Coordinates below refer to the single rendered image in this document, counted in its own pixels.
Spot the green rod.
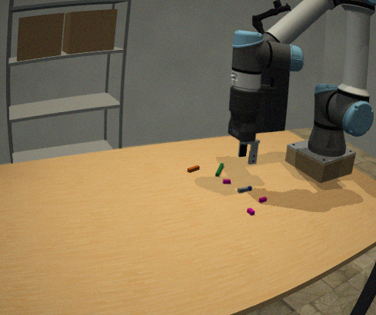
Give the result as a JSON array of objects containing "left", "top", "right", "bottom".
[{"left": 215, "top": 163, "right": 224, "bottom": 177}]

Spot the orange rod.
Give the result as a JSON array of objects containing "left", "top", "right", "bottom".
[{"left": 188, "top": 165, "right": 200, "bottom": 173}]

